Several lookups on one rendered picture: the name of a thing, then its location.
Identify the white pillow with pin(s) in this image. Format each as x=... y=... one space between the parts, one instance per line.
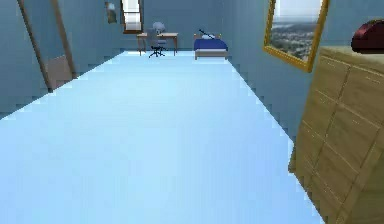
x=207 y=36

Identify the light wooden desk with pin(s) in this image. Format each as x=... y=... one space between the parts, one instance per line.
x=168 y=35

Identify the grey swivel office chair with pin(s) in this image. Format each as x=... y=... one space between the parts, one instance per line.
x=157 y=38

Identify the pale wooden chest of drawers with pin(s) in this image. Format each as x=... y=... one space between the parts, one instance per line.
x=346 y=140

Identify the gold framed landscape picture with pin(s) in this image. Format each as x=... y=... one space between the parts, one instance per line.
x=293 y=33

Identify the black stick on bed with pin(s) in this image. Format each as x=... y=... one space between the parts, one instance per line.
x=204 y=33

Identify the dark red round object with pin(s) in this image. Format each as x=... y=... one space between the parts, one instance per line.
x=368 y=38

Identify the blue bed with wooden frame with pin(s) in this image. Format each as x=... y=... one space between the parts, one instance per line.
x=210 y=45

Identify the small framed wall picture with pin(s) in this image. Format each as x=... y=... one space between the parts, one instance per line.
x=111 y=11

